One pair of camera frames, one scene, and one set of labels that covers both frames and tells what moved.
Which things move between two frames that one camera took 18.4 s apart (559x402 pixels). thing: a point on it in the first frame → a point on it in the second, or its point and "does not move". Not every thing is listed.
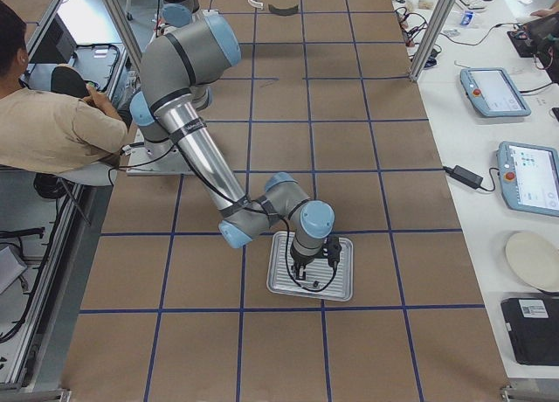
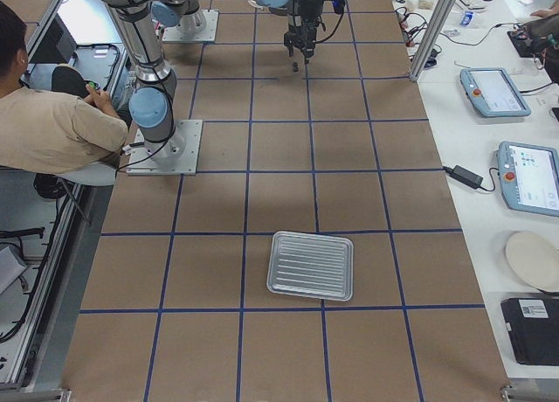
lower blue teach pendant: (529, 176) does not move
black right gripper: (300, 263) → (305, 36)
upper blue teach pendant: (493, 93) does not move
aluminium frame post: (445, 7) does not move
